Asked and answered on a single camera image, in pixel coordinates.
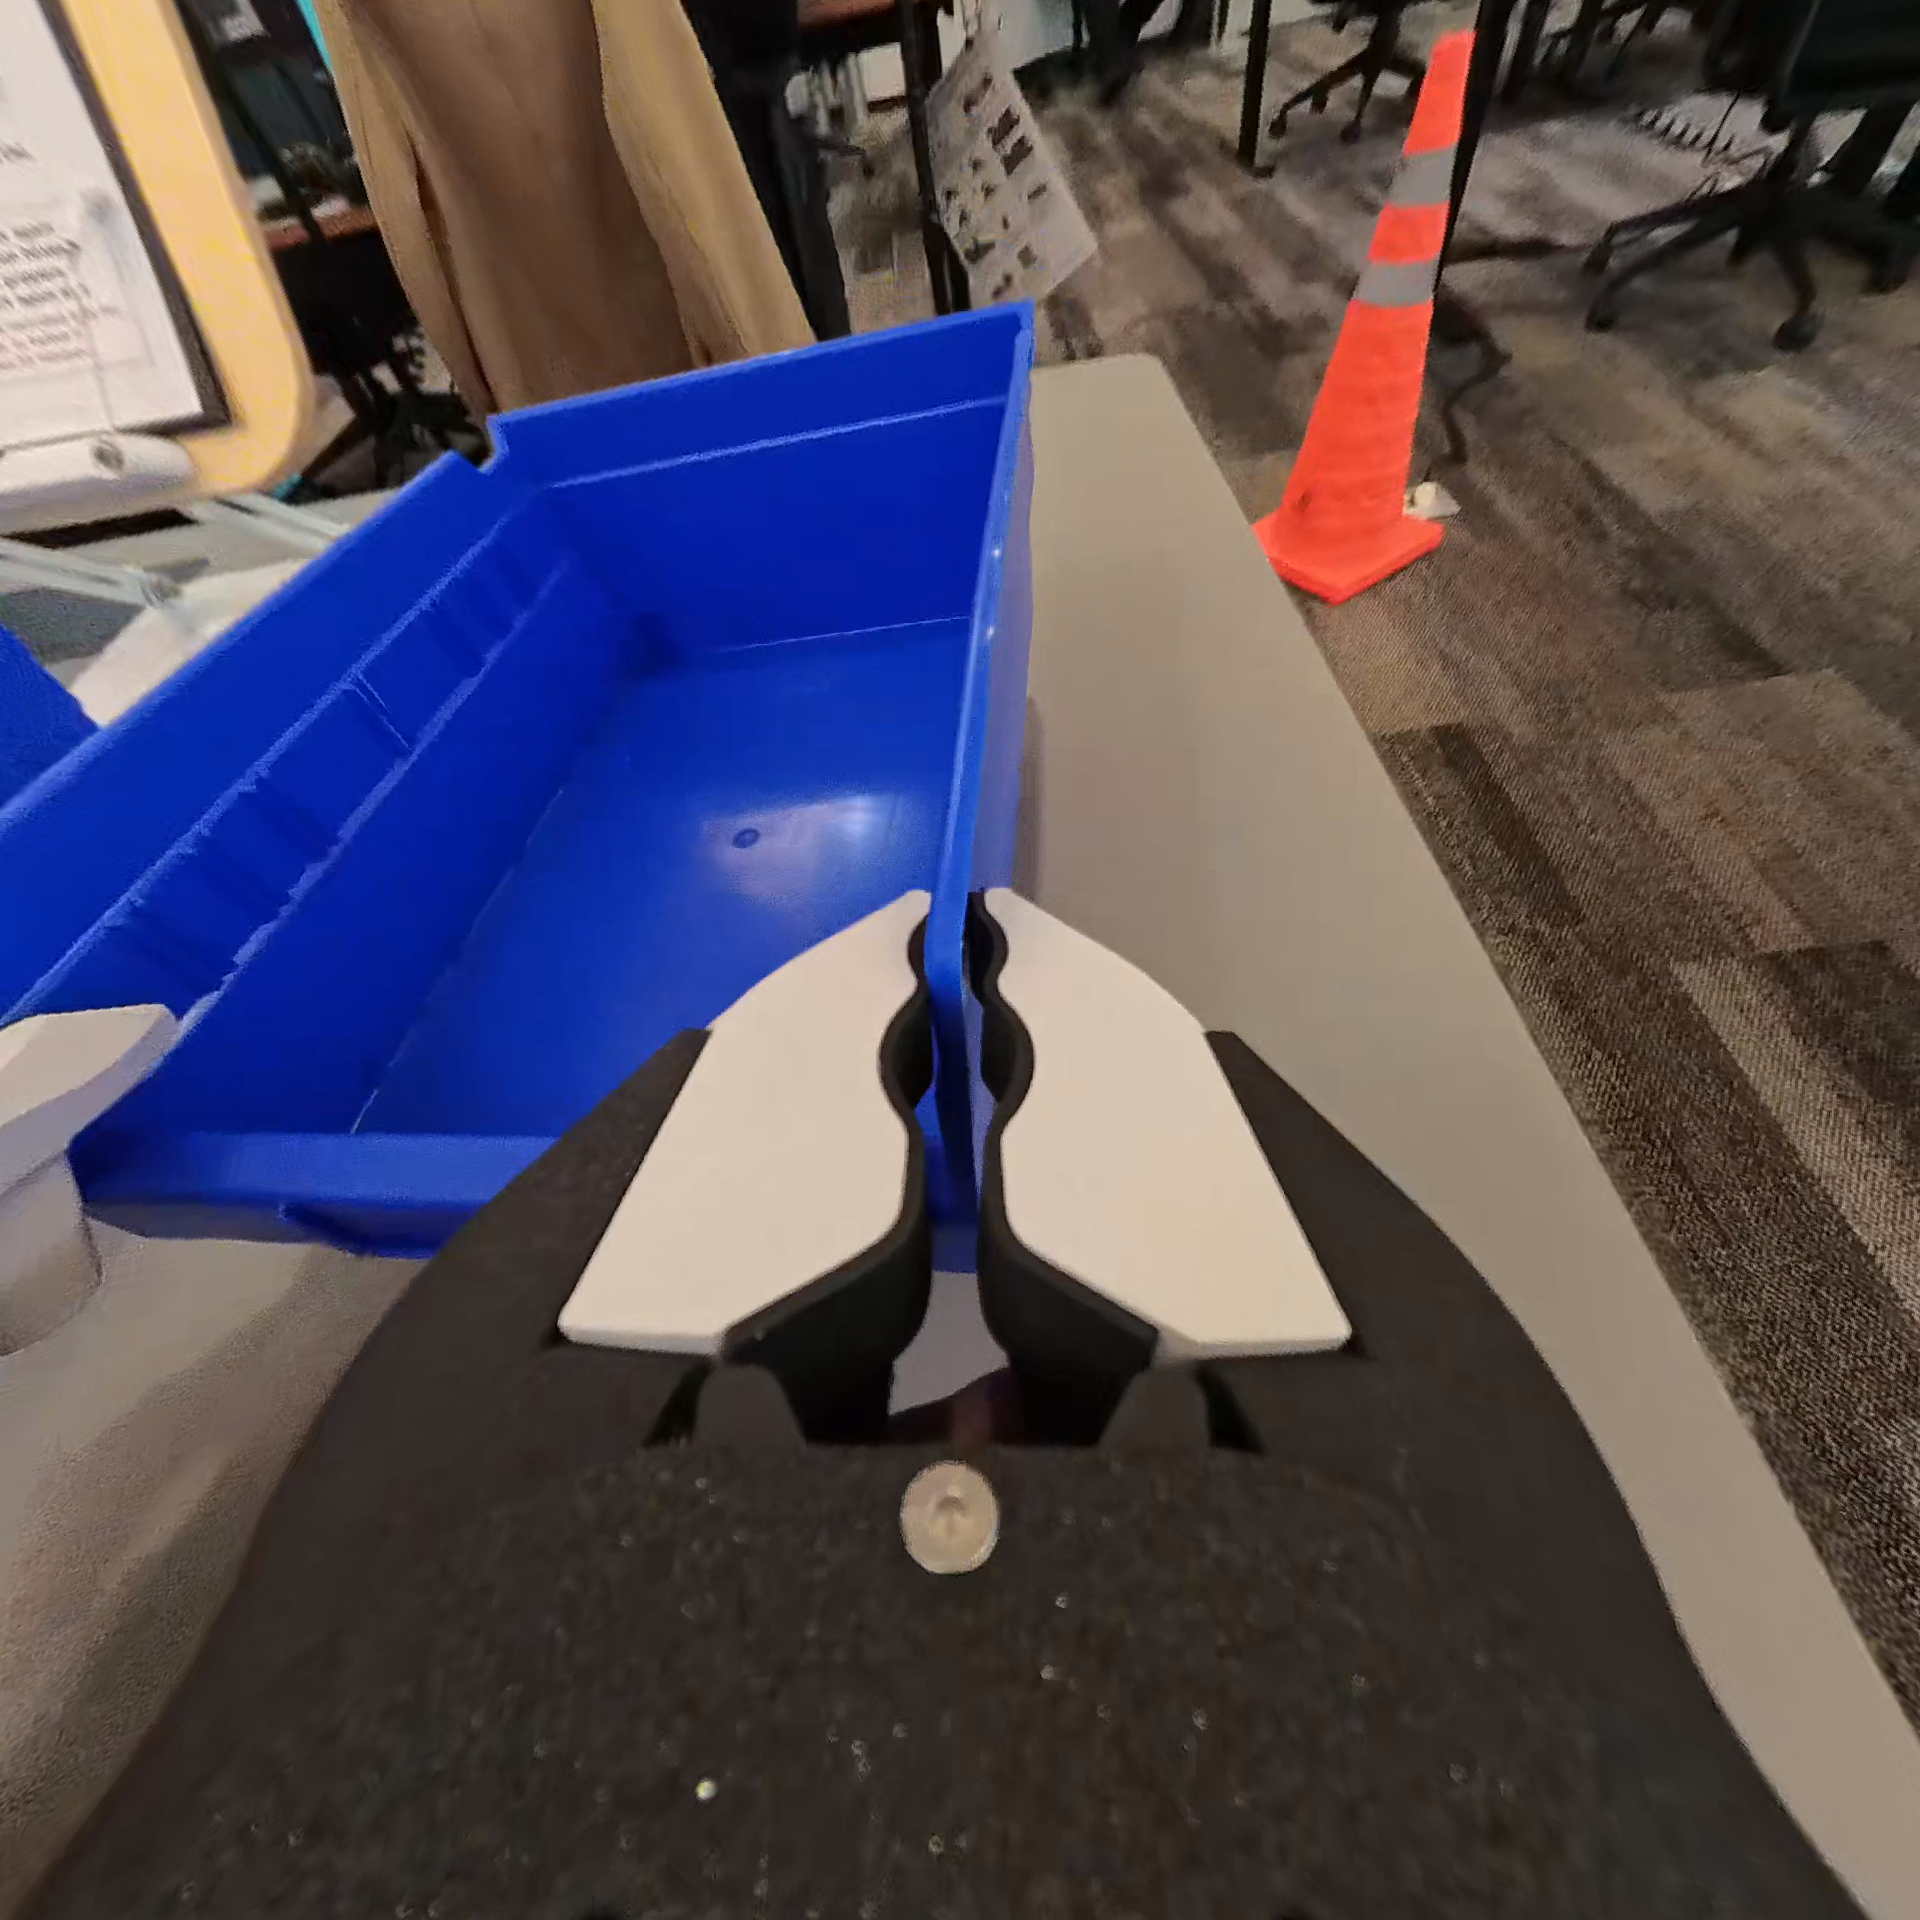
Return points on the wooden document stand white base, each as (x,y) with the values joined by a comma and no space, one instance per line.
(225,225)

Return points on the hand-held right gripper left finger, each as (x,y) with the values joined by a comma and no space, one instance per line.
(749,1185)

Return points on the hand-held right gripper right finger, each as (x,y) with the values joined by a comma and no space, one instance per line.
(1154,1185)

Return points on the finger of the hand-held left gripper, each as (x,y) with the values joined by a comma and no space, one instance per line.
(77,1073)

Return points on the black office chair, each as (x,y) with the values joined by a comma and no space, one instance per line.
(1348,58)
(1771,194)

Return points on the orange traffic cone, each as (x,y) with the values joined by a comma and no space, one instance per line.
(1372,405)

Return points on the printed paper poster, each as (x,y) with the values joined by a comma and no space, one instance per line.
(1004,179)

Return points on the printed instruction sheet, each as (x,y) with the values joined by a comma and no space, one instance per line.
(77,268)

